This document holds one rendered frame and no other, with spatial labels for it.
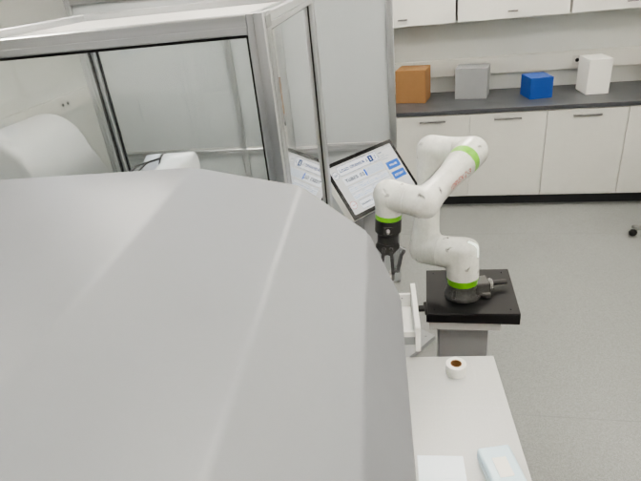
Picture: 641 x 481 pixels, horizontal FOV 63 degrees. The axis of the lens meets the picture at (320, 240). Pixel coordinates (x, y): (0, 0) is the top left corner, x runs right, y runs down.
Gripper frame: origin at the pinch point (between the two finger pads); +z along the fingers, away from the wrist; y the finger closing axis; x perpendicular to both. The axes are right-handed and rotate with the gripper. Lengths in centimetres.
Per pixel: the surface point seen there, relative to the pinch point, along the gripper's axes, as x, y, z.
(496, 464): -65, 31, 18
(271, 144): -52, -28, -69
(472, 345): 10, 36, 37
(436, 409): -40.6, 16.8, 23.3
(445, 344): 10.5, 25.6, 37.7
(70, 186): -92, -53, -75
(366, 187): 81, -11, -4
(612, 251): 193, 168, 91
